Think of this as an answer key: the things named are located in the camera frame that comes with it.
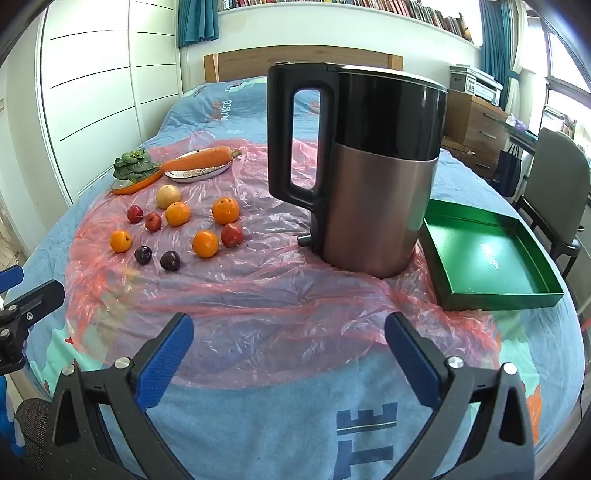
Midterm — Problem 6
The white and grey printer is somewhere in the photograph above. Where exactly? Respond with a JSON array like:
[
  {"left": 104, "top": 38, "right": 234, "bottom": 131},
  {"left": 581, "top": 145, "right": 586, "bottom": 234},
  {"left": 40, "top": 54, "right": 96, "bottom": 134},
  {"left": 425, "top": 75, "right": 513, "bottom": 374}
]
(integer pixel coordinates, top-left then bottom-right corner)
[{"left": 449, "top": 66, "right": 504, "bottom": 106}]

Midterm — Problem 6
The large carrot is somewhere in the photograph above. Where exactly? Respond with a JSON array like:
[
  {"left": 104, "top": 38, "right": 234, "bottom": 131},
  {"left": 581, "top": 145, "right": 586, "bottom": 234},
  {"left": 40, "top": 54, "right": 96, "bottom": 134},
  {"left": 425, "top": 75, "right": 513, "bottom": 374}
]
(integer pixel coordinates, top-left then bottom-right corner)
[{"left": 161, "top": 147, "right": 243, "bottom": 172}]

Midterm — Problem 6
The green bok choy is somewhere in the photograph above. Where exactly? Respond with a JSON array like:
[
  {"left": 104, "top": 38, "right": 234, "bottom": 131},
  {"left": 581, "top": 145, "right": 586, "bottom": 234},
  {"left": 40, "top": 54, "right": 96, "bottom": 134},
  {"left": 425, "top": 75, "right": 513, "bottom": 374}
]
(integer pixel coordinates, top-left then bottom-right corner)
[{"left": 113, "top": 150, "right": 163, "bottom": 182}]

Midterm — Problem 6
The wooden headboard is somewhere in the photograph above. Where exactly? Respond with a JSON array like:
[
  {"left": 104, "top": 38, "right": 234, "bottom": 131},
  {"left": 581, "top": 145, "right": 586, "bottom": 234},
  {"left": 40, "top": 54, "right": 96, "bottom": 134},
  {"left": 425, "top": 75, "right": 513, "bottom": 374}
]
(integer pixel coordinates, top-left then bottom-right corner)
[{"left": 204, "top": 45, "right": 403, "bottom": 84}]

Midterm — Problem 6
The yellow round pear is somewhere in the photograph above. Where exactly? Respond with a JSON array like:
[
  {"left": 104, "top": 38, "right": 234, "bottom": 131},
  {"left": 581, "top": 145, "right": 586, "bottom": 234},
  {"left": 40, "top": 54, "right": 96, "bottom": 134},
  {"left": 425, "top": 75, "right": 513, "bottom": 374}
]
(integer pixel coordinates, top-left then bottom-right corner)
[{"left": 156, "top": 184, "right": 181, "bottom": 210}]

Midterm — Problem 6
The grey chair with black legs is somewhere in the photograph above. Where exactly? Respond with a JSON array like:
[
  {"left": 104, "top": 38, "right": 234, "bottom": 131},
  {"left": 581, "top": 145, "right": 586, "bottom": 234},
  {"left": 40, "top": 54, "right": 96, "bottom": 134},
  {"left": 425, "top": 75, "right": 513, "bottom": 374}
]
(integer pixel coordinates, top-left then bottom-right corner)
[{"left": 515, "top": 127, "right": 591, "bottom": 266}]

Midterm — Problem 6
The teal curtain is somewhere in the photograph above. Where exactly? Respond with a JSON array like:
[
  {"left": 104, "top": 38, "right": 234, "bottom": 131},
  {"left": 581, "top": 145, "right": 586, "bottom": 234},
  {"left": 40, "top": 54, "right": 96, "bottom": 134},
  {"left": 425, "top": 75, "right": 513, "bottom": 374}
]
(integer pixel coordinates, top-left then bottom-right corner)
[
  {"left": 479, "top": 0, "right": 520, "bottom": 86},
  {"left": 178, "top": 0, "right": 220, "bottom": 48}
]

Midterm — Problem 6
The dark tote bag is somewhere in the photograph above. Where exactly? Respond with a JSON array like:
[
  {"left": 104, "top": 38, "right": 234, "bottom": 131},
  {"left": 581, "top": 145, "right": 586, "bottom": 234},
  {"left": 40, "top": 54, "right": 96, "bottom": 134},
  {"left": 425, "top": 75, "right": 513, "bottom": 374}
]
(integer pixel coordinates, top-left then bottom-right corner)
[{"left": 496, "top": 143, "right": 522, "bottom": 197}]

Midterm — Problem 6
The green shallow box tray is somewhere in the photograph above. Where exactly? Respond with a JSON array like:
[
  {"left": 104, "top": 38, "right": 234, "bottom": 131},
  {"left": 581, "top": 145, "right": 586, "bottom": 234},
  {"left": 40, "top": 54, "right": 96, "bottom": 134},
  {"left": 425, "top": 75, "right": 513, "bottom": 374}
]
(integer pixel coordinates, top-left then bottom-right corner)
[{"left": 418, "top": 198, "right": 565, "bottom": 311}]

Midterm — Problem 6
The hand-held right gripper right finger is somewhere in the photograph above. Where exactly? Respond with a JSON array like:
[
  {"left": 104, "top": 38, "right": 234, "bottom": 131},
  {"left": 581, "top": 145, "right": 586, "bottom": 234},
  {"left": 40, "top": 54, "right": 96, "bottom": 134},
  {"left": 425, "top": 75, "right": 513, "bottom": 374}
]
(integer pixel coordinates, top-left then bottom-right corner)
[{"left": 384, "top": 311, "right": 539, "bottom": 480}]

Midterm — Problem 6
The white patterned oval plate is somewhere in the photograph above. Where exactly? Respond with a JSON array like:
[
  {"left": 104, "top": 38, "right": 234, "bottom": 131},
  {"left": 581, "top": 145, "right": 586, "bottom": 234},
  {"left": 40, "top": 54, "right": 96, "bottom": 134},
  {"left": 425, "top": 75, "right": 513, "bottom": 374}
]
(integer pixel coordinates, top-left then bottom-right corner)
[{"left": 164, "top": 150, "right": 232, "bottom": 184}]

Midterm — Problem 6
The wooden drawer cabinet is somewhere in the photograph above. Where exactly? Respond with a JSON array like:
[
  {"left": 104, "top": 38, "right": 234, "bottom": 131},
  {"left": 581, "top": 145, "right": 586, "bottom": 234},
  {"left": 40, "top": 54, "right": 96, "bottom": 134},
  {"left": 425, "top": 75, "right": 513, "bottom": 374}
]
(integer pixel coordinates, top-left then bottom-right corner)
[{"left": 441, "top": 89, "right": 511, "bottom": 181}]

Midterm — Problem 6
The row of books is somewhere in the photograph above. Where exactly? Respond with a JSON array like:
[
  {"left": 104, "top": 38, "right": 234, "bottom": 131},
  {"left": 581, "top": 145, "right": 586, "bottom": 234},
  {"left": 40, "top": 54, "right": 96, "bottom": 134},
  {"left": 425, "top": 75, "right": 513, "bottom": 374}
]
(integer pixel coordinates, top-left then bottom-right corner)
[{"left": 217, "top": 0, "right": 476, "bottom": 43}]

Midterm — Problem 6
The window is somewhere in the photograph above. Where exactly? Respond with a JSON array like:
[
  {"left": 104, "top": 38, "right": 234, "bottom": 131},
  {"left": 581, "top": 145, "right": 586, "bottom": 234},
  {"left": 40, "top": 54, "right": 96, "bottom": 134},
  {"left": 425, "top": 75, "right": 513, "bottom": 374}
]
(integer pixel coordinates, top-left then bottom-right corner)
[{"left": 545, "top": 23, "right": 591, "bottom": 139}]

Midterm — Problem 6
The white wardrobe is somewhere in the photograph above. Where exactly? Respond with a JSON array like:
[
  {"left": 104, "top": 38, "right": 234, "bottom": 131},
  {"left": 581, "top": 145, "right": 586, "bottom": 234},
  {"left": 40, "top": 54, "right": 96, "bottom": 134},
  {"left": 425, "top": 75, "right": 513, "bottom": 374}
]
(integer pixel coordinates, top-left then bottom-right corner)
[{"left": 39, "top": 0, "right": 190, "bottom": 206}]

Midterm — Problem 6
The black mesh chair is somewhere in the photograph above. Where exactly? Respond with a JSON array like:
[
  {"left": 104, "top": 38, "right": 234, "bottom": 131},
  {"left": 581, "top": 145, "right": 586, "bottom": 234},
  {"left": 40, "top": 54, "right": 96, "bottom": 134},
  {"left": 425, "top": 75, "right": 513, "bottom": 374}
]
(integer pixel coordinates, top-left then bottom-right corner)
[{"left": 14, "top": 398, "right": 61, "bottom": 480}]

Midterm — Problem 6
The pink plastic sheet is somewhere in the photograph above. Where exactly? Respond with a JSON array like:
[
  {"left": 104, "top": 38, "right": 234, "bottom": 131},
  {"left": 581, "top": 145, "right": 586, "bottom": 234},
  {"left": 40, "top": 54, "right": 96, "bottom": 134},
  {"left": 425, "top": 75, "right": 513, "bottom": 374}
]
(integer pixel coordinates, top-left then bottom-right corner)
[{"left": 65, "top": 131, "right": 499, "bottom": 388}]

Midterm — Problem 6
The glass desk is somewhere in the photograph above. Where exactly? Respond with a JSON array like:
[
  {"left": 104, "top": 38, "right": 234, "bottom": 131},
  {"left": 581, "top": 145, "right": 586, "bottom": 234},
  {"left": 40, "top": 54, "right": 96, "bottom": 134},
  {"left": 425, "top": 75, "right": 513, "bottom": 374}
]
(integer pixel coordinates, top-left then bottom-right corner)
[{"left": 503, "top": 115, "right": 541, "bottom": 144}]

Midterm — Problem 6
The orange oval plate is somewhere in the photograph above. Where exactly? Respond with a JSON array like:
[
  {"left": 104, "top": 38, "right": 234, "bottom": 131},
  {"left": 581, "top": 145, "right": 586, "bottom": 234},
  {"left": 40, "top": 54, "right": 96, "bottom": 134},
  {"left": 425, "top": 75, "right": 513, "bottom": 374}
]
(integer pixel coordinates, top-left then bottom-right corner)
[{"left": 112, "top": 168, "right": 164, "bottom": 195}]

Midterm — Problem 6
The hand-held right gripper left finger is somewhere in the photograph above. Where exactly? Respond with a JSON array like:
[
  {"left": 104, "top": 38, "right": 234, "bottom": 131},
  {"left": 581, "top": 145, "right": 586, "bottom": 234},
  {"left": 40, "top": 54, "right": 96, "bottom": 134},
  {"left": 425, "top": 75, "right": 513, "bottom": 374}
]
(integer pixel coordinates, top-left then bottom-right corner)
[{"left": 46, "top": 312, "right": 195, "bottom": 480}]

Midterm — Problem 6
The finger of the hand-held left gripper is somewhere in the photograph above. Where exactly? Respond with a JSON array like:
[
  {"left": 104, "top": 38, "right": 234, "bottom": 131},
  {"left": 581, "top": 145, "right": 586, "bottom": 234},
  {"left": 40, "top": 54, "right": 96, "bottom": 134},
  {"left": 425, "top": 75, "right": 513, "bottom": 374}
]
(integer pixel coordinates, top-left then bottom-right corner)
[
  {"left": 0, "top": 279, "right": 65, "bottom": 376},
  {"left": 0, "top": 265, "right": 25, "bottom": 294}
]

